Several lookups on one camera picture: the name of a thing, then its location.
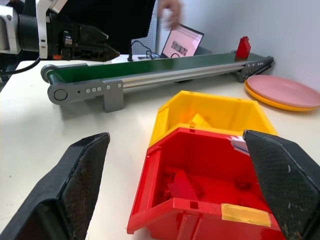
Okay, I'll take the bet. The yellow toy block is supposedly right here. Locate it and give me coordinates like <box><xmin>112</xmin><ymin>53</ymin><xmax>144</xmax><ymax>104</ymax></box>
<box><xmin>185</xmin><ymin>113</ymin><xmax>214</xmax><ymax>129</ymax></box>

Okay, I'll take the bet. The open laptop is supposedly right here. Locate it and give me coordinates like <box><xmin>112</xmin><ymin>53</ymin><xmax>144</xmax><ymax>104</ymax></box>
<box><xmin>159</xmin><ymin>23</ymin><xmax>205</xmax><ymax>60</ymax></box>

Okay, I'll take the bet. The white pegboard panel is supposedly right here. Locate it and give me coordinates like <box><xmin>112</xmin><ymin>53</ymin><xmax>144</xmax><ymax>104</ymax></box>
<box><xmin>130</xmin><ymin>9</ymin><xmax>161</xmax><ymax>56</ymax></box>

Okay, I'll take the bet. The flat red toy block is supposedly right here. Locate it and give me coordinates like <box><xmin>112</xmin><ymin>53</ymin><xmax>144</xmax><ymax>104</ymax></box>
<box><xmin>167</xmin><ymin>170</ymin><xmax>200</xmax><ymax>201</ymax></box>

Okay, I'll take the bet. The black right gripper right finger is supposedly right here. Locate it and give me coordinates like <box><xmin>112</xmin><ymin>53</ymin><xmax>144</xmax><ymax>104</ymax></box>
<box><xmin>242</xmin><ymin>129</ymin><xmax>320</xmax><ymax>240</ymax></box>

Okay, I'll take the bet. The pink plate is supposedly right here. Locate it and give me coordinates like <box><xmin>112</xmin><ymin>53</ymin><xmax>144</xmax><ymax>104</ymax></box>
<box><xmin>245</xmin><ymin>74</ymin><xmax>320</xmax><ymax>109</ymax></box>

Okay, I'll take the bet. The white paper label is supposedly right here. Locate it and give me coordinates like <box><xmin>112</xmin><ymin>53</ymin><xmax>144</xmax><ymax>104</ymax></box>
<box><xmin>228</xmin><ymin>134</ymin><xmax>251</xmax><ymax>157</ymax></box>

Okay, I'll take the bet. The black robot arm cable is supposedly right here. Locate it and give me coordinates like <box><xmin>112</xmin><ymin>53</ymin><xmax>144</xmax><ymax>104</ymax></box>
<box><xmin>0</xmin><ymin>55</ymin><xmax>42</xmax><ymax>76</ymax></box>

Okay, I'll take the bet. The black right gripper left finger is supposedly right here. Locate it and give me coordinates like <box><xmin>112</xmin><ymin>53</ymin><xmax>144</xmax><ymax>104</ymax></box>
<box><xmin>0</xmin><ymin>132</ymin><xmax>111</xmax><ymax>240</ymax></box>

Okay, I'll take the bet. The person's bare hand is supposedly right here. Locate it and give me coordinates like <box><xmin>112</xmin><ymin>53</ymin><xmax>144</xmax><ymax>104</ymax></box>
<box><xmin>158</xmin><ymin>0</ymin><xmax>184</xmax><ymax>31</ymax></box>

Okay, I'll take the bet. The grey green conveyor belt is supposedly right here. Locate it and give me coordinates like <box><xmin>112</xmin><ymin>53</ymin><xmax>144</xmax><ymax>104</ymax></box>
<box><xmin>40</xmin><ymin>50</ymin><xmax>276</xmax><ymax>114</ymax></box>

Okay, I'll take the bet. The person in black clothing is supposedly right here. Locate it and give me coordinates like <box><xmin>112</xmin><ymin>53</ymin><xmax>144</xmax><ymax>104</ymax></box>
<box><xmin>59</xmin><ymin>0</ymin><xmax>157</xmax><ymax>55</ymax></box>

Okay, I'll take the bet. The yellow plate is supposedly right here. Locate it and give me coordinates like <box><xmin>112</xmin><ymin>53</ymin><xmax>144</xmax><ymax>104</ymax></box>
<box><xmin>244</xmin><ymin>79</ymin><xmax>320</xmax><ymax>113</ymax></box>

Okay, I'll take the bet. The yellow tape strip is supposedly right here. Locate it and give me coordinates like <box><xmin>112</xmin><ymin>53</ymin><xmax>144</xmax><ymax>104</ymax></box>
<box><xmin>220</xmin><ymin>202</ymin><xmax>273</xmax><ymax>228</ymax></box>

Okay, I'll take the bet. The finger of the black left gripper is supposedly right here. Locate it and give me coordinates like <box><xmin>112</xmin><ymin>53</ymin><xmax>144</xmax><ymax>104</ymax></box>
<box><xmin>71</xmin><ymin>43</ymin><xmax>121</xmax><ymax>62</ymax></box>
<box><xmin>78</xmin><ymin>23</ymin><xmax>110</xmax><ymax>48</ymax></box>

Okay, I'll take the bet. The yellow plastic storage bin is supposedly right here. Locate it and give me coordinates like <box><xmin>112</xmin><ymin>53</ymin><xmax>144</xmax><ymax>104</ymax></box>
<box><xmin>149</xmin><ymin>90</ymin><xmax>279</xmax><ymax>149</ymax></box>

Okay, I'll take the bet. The thin black power cable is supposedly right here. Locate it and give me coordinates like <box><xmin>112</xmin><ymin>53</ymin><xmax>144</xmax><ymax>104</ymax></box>
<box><xmin>127</xmin><ymin>39</ymin><xmax>161</xmax><ymax>63</ymax></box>

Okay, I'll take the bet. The red plastic storage bin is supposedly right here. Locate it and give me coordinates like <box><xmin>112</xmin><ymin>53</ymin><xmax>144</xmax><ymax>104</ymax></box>
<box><xmin>126</xmin><ymin>126</ymin><xmax>287</xmax><ymax>240</ymax></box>

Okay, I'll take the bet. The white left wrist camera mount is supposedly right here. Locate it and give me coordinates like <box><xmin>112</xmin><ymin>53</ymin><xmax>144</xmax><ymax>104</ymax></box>
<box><xmin>35</xmin><ymin>0</ymin><xmax>69</xmax><ymax>60</ymax></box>

